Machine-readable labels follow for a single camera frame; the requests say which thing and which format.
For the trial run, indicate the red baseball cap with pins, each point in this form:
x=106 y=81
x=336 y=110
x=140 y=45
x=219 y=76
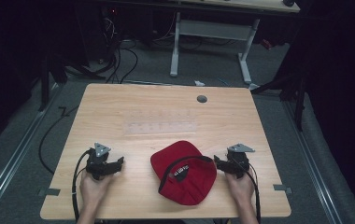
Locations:
x=188 y=179

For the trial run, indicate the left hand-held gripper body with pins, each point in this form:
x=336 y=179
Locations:
x=97 y=160

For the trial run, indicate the black metal stand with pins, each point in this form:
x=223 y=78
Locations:
x=300 y=102
x=45 y=84

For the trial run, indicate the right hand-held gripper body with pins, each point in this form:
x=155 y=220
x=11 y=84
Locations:
x=239 y=161

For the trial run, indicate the grey tape piece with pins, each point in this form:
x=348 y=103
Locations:
x=49 y=192
x=282 y=188

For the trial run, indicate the clear tape patch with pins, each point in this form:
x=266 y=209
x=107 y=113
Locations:
x=161 y=127

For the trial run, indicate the small red item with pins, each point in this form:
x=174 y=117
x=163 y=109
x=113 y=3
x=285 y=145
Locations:
x=266 y=44

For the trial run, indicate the metal floor rail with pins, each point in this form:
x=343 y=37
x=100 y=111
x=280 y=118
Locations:
x=13 y=155
x=314 y=165

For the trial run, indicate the person's right hand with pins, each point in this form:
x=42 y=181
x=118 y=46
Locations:
x=240 y=188

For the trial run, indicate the white paper scrap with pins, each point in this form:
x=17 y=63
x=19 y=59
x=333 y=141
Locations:
x=199 y=83

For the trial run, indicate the white metal desk frame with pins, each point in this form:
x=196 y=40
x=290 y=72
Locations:
x=213 y=30

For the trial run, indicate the person's left hand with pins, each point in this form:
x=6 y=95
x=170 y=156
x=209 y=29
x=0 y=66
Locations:
x=92 y=189

